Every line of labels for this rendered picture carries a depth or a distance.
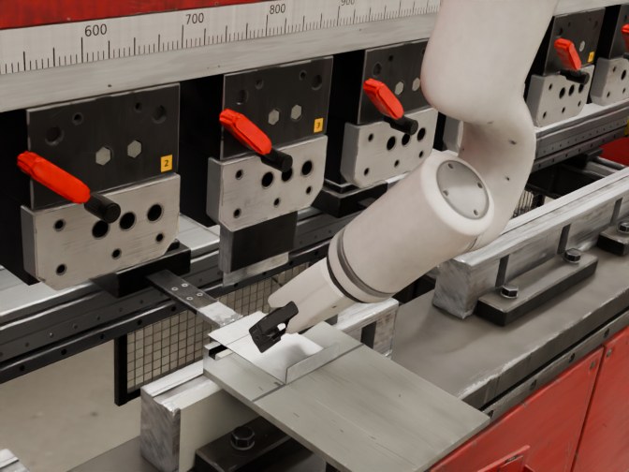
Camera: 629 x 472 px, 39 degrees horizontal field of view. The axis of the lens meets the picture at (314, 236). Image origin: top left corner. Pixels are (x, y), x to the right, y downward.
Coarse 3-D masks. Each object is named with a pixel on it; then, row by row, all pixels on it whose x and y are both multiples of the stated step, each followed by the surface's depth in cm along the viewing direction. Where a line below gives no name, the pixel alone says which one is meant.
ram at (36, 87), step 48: (0, 0) 64; (48, 0) 66; (96, 0) 69; (144, 0) 72; (192, 0) 76; (240, 0) 80; (576, 0) 125; (624, 0) 136; (192, 48) 78; (240, 48) 82; (288, 48) 87; (336, 48) 92; (0, 96) 66; (48, 96) 69
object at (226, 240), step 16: (256, 224) 97; (272, 224) 99; (288, 224) 101; (224, 240) 96; (240, 240) 96; (256, 240) 98; (272, 240) 100; (288, 240) 102; (224, 256) 97; (240, 256) 97; (256, 256) 99; (272, 256) 101; (224, 272) 98; (240, 272) 100; (256, 272) 102
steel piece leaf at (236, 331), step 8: (256, 312) 110; (240, 320) 108; (248, 320) 108; (256, 320) 108; (224, 328) 106; (232, 328) 106; (240, 328) 106; (248, 328) 106; (216, 336) 104; (224, 336) 104; (232, 336) 104; (240, 336) 104; (224, 344) 103
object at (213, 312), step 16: (176, 240) 118; (160, 256) 116; (176, 256) 117; (128, 272) 112; (144, 272) 114; (160, 272) 116; (176, 272) 119; (112, 288) 113; (128, 288) 113; (144, 288) 116; (160, 288) 113; (176, 288) 112; (192, 288) 113; (192, 304) 109; (208, 304) 110; (224, 304) 110; (208, 320) 107; (224, 320) 107
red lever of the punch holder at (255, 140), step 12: (228, 120) 80; (240, 120) 80; (240, 132) 81; (252, 132) 81; (252, 144) 82; (264, 144) 83; (264, 156) 87; (276, 156) 86; (288, 156) 86; (276, 168) 86; (288, 168) 86
